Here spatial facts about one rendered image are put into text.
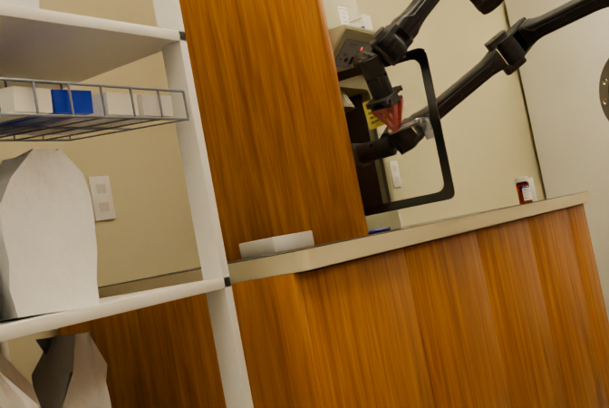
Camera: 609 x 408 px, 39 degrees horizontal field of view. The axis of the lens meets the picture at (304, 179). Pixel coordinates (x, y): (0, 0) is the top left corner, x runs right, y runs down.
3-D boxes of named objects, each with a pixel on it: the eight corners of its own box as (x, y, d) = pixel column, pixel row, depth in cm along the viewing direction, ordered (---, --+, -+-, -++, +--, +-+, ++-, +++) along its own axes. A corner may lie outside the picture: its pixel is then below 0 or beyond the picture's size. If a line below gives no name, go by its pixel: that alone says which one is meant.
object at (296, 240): (241, 259, 219) (237, 244, 219) (281, 251, 232) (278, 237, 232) (275, 253, 212) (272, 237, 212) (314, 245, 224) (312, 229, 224)
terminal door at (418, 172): (352, 218, 233) (324, 76, 236) (456, 198, 217) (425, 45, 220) (351, 218, 232) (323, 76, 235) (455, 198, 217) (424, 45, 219)
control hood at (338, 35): (316, 71, 236) (309, 35, 236) (372, 77, 263) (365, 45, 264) (352, 59, 229) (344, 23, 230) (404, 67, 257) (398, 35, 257)
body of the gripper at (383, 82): (367, 111, 216) (356, 85, 213) (382, 96, 223) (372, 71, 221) (389, 106, 212) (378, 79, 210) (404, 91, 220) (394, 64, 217)
